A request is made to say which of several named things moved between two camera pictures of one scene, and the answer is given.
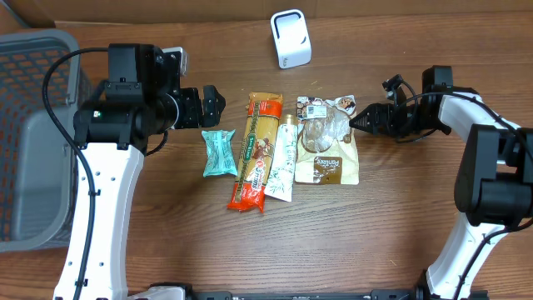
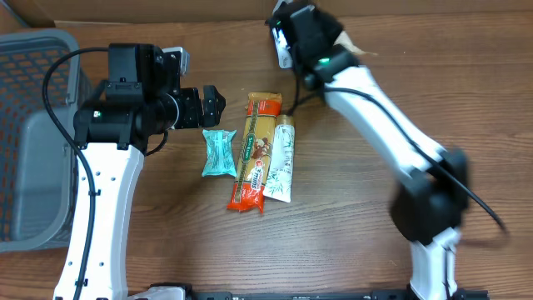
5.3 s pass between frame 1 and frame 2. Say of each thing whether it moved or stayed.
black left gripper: stayed
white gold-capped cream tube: stayed
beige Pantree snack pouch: moved
